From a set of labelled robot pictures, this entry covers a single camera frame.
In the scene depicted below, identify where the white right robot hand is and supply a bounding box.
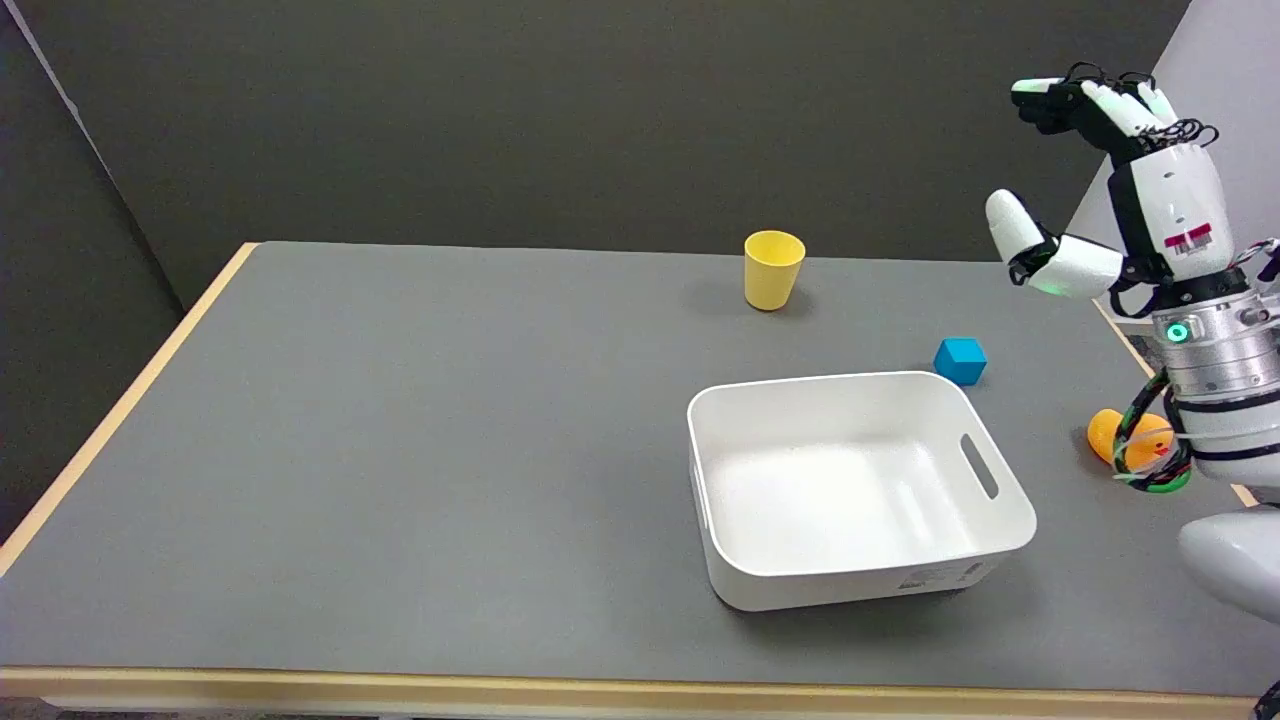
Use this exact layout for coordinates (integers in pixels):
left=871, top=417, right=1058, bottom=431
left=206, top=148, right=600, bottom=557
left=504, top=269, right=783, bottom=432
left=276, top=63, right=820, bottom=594
left=985, top=64, right=1253, bottom=321

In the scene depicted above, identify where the blue cube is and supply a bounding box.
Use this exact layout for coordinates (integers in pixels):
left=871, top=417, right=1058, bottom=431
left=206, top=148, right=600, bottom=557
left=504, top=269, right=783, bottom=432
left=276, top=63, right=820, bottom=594
left=934, top=338, right=988, bottom=387

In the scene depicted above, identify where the orange rubber duck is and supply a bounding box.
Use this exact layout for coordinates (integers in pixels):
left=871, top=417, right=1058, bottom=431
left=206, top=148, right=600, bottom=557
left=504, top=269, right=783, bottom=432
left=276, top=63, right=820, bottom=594
left=1087, top=408, right=1175, bottom=473

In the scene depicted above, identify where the yellow plastic cup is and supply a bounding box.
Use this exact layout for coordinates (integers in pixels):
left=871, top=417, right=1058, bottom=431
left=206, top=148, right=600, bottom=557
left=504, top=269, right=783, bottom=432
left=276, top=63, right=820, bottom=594
left=743, top=230, right=807, bottom=312

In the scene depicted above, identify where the white plastic bin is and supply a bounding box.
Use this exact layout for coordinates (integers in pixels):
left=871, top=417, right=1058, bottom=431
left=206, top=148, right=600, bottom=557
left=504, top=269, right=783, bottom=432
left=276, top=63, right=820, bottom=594
left=686, top=371, right=1038, bottom=613

